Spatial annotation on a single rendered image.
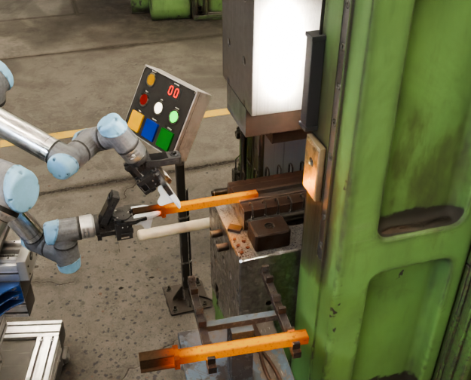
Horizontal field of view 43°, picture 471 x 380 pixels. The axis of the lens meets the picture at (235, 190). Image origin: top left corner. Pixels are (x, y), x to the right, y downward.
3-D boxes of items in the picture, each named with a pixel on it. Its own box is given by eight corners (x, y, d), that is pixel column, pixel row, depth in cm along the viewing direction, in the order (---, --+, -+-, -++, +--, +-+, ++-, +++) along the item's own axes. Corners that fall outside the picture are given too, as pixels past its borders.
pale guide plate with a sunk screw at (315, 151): (314, 202, 168) (319, 149, 158) (301, 185, 175) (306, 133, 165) (321, 200, 168) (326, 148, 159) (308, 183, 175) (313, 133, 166)
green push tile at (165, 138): (166, 151, 230) (173, 133, 229) (154, 144, 235) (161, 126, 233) (169, 152, 232) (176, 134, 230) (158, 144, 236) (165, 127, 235)
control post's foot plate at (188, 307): (170, 317, 291) (169, 304, 286) (161, 287, 308) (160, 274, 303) (213, 308, 296) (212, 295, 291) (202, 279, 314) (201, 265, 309)
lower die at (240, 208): (243, 230, 201) (244, 209, 196) (227, 197, 216) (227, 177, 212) (357, 209, 211) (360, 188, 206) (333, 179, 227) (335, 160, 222)
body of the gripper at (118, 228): (131, 224, 200) (95, 231, 197) (129, 203, 195) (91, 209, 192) (135, 238, 194) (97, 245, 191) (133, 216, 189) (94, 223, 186)
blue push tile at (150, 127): (150, 142, 236) (157, 124, 235) (139, 134, 241) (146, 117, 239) (154, 142, 238) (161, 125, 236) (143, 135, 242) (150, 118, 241)
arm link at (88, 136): (59, 143, 177) (86, 136, 171) (81, 126, 185) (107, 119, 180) (71, 166, 180) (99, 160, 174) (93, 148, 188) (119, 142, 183)
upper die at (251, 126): (245, 137, 180) (246, 108, 175) (227, 108, 196) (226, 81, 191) (371, 119, 191) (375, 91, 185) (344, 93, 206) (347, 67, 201)
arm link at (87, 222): (77, 211, 191) (80, 226, 184) (92, 209, 192) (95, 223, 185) (81, 230, 195) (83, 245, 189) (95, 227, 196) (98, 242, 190)
